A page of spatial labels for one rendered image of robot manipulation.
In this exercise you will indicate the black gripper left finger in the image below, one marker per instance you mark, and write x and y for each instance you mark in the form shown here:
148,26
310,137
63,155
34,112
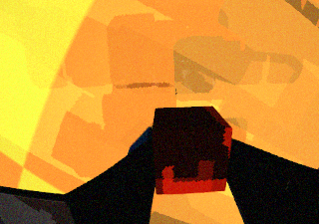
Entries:
121,195

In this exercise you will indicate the blue cube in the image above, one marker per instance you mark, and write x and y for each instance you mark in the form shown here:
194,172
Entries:
147,135

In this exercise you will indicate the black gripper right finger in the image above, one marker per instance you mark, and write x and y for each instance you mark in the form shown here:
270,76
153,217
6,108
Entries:
269,189

